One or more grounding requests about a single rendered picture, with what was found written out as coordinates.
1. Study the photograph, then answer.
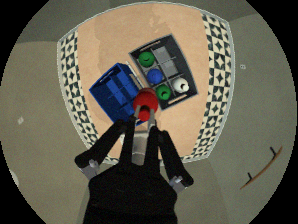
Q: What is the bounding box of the red bottle with pink label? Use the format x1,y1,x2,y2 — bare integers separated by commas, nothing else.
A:
133,88,158,121

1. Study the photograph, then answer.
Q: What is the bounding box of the green bottle with pale green label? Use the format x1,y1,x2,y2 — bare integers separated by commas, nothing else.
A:
138,51,155,68
155,83,171,100

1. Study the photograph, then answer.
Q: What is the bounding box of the dark blue crate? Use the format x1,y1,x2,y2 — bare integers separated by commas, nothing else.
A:
89,62,142,123

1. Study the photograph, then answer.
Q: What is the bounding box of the white bottle with grey label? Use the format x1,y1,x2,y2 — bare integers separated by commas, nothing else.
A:
170,77,189,93

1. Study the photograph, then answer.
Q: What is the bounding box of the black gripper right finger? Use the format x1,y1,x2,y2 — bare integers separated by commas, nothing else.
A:
143,109,194,196

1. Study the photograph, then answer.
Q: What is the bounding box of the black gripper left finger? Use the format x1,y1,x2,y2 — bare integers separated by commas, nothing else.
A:
74,105,140,192

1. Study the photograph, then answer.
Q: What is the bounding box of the dark grey divided crate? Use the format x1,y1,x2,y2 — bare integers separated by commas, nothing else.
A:
128,33,199,112

